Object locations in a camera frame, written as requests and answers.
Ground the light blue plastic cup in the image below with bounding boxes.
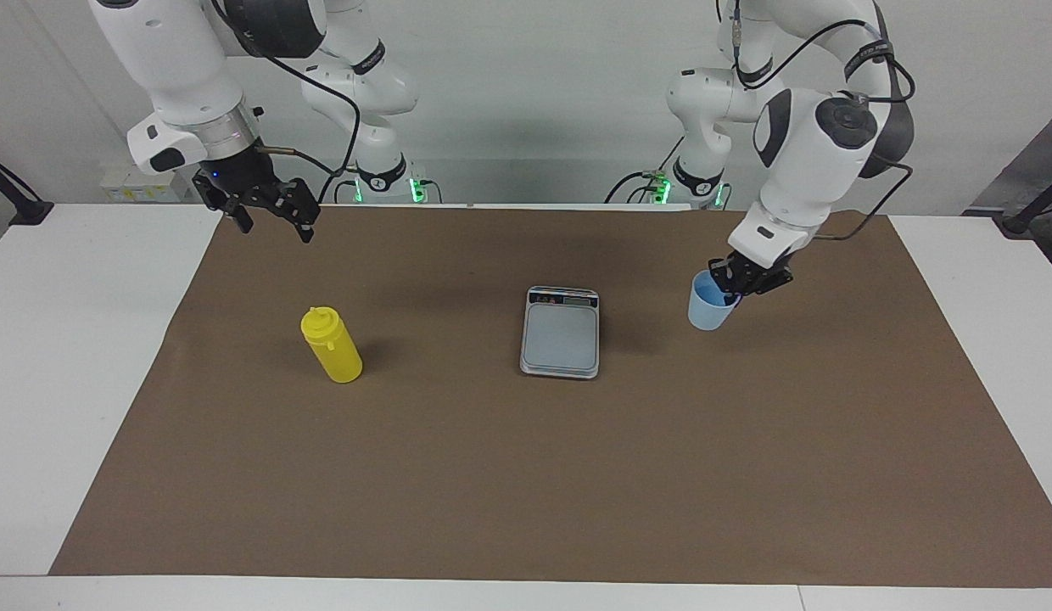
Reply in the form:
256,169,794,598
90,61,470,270
687,270,742,333

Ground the yellow squeeze bottle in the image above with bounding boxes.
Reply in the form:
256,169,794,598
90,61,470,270
300,305,365,384

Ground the silver digital kitchen scale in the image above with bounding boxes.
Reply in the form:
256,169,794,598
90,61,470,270
518,286,601,380

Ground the brown paper table mat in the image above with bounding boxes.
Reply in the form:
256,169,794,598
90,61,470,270
49,204,1052,590

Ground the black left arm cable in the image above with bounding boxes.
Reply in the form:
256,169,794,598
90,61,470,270
717,0,918,244

